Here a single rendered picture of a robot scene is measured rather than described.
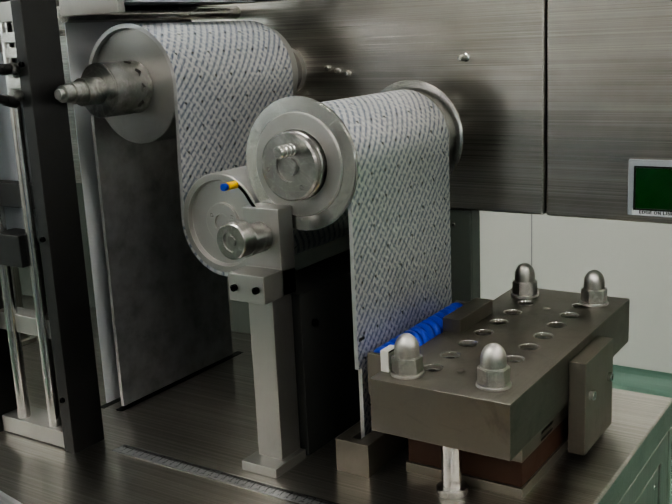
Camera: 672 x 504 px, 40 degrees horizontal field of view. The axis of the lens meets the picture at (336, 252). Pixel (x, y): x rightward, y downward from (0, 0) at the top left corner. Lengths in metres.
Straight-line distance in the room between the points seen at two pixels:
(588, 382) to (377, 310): 0.25
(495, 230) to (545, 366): 2.88
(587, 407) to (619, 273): 2.67
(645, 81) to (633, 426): 0.42
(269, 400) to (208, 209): 0.24
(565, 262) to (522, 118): 2.58
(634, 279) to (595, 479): 2.69
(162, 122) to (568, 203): 0.53
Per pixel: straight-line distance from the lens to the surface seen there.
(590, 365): 1.09
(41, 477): 1.17
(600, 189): 1.23
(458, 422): 0.97
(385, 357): 1.01
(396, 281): 1.10
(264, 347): 1.06
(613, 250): 3.74
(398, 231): 1.10
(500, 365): 0.96
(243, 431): 1.22
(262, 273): 1.02
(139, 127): 1.19
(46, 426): 1.25
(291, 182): 1.01
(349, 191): 1.00
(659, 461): 1.29
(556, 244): 3.81
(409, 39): 1.32
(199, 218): 1.14
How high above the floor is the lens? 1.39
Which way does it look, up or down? 13 degrees down
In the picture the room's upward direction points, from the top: 3 degrees counter-clockwise
